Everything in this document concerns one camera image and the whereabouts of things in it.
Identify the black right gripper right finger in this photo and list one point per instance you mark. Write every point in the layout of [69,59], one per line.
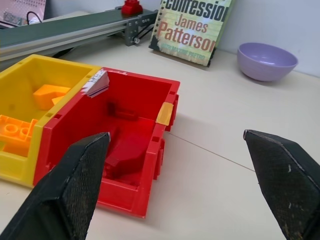
[282,180]

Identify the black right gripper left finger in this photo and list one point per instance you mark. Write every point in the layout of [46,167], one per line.
[67,190]

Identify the grey conveyor belt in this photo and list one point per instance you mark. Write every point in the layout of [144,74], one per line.
[75,27]

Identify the red block in bin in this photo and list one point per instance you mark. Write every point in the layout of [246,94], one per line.
[127,152]

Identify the orange studded brick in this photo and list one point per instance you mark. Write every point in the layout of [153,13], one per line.
[15,133]

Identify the red plastic bin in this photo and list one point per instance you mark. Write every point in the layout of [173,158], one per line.
[140,140]

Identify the orange angular block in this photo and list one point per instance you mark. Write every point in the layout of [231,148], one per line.
[48,96]

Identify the yellow plastic bin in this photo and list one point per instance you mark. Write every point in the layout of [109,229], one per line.
[22,100]

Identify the white paper label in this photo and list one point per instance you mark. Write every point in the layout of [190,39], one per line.
[98,83]

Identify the purple bowl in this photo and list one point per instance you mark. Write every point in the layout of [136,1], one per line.
[266,62]

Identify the yellow tape piece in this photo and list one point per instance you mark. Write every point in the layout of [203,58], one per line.
[165,113]

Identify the James Patterson book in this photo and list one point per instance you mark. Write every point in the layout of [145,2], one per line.
[190,27]

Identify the pink perforated board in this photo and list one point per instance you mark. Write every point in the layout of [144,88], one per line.
[22,10]

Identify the red toy block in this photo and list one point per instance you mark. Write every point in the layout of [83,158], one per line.
[131,6]

